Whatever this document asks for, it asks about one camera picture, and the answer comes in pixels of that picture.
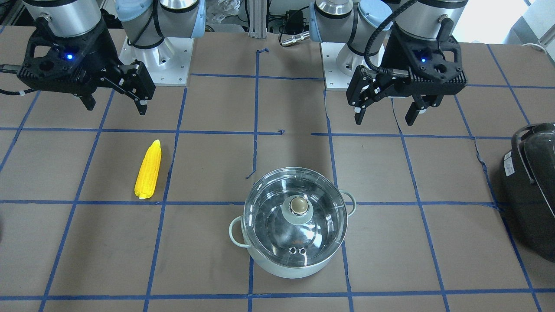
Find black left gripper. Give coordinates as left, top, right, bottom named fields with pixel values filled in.
left=346, top=24, right=468, bottom=126

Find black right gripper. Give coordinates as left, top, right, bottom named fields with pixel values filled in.
left=16, top=17, right=156, bottom=115

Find yellow corn cob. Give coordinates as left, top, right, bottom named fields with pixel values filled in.
left=134, top=140, right=161, bottom=200

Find glass pot lid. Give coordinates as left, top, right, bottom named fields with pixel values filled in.
left=243, top=167, right=348, bottom=260

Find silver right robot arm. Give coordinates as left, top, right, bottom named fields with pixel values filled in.
left=1, top=0, right=206, bottom=115

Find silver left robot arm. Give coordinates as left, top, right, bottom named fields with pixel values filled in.
left=309, top=0, right=468, bottom=126

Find dark brown rice cooker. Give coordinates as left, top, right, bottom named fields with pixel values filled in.
left=502, top=123, right=555, bottom=261

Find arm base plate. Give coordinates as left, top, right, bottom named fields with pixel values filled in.
left=320, top=42, right=365, bottom=91
left=119, top=37, right=196, bottom=87

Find aluminium frame post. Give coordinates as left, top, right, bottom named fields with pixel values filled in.
left=246, top=0, right=269, bottom=39

